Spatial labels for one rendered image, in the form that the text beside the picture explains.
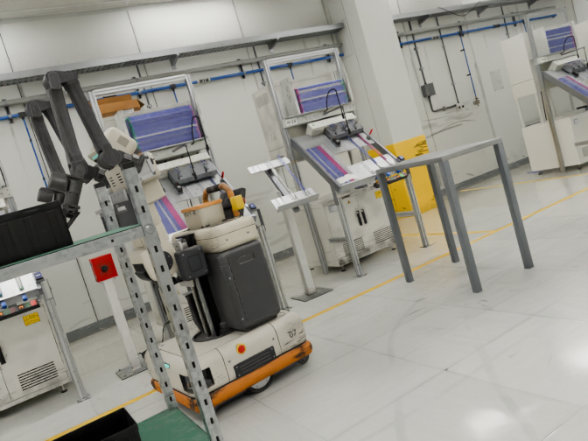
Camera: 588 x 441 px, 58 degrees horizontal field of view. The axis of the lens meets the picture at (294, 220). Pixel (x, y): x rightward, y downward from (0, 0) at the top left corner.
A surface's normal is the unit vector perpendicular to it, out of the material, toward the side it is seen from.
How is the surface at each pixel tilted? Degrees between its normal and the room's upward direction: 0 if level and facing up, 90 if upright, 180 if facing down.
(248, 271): 90
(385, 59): 90
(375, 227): 90
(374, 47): 90
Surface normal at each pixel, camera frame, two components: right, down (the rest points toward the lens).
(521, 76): -0.83, 0.29
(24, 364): 0.49, -0.06
